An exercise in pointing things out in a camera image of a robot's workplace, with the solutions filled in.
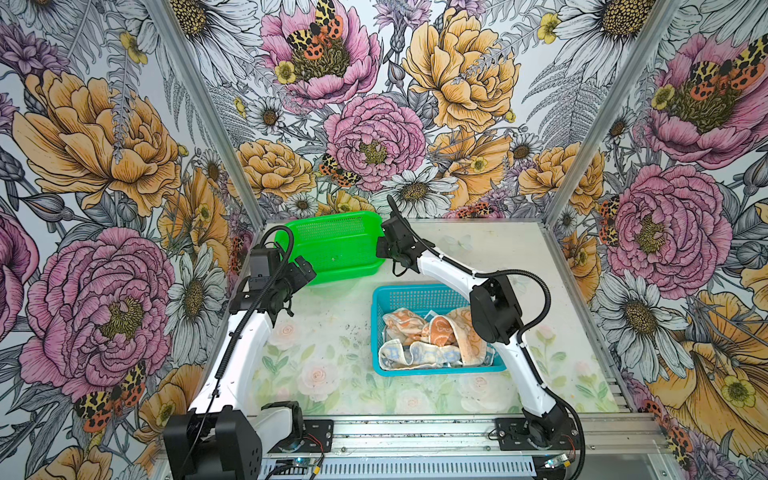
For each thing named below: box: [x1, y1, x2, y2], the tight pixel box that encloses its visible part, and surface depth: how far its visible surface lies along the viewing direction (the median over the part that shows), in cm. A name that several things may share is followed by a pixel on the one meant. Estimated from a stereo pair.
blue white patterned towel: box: [379, 339, 462, 369], surface depth 80 cm
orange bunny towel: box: [429, 315, 458, 347], surface depth 82 cm
